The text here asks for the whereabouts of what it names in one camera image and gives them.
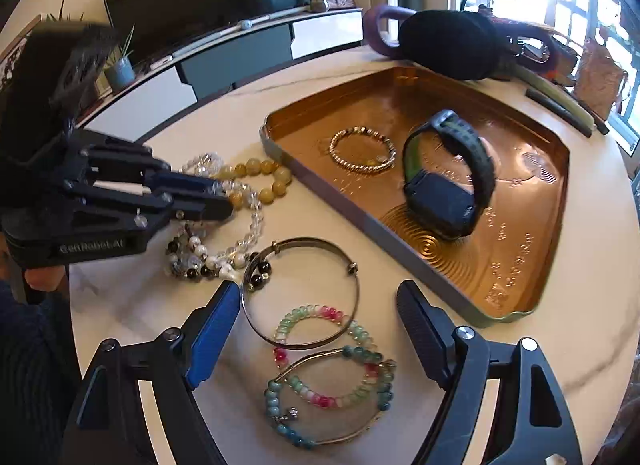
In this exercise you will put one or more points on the pale green roll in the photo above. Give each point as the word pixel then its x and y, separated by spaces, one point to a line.
pixel 575 104

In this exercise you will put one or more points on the small potted plant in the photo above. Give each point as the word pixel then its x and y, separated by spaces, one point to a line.
pixel 120 72

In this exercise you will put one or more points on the dark smartwatch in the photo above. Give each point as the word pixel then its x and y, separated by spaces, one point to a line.
pixel 440 205

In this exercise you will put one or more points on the gold metal tray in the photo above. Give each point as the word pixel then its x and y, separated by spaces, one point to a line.
pixel 350 197

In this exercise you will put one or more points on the thin gold bangle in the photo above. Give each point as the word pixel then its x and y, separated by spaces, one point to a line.
pixel 310 355

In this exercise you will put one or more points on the person's left hand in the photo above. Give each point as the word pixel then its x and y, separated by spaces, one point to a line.
pixel 47 280

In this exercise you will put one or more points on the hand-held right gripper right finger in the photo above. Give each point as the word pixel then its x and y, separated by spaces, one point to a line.
pixel 417 330

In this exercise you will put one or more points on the white and grey TV cabinet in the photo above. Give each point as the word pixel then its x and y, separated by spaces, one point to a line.
pixel 320 30

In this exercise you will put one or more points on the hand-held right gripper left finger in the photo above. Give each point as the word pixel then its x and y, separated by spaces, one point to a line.
pixel 215 330

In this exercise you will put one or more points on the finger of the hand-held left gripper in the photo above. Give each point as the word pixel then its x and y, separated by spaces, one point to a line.
pixel 210 208
pixel 190 182

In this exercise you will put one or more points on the brown paper bag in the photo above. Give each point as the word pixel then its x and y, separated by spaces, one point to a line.
pixel 600 75

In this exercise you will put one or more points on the framed wall picture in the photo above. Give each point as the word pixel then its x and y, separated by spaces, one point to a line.
pixel 10 65

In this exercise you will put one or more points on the person's left forearm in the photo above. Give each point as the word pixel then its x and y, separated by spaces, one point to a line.
pixel 30 375

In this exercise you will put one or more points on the white rod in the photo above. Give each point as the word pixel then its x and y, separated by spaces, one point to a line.
pixel 240 25

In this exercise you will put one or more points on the black remote control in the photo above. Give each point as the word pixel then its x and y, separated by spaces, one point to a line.
pixel 555 110

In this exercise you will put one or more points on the wide silver bangle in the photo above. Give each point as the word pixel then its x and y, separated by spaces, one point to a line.
pixel 320 243

